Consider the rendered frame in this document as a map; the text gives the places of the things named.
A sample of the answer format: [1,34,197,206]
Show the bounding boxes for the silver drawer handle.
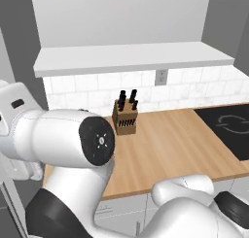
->
[96,204,114,215]

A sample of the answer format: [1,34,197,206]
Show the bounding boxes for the white base cabinet door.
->
[144,192,160,230]
[94,211,148,238]

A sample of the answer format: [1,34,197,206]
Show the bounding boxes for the silver cabinet door handle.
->
[135,220,142,237]

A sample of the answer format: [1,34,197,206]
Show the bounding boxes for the grey wall socket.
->
[154,68,169,87]

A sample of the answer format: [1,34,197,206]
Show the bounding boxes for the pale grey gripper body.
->
[0,152,46,182]

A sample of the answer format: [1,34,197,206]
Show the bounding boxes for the wooden knife block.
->
[111,99,140,136]

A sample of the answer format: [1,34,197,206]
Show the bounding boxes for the black hob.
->
[193,103,249,162]

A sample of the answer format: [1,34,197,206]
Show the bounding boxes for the white drawer front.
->
[95,193,150,221]
[212,177,249,199]

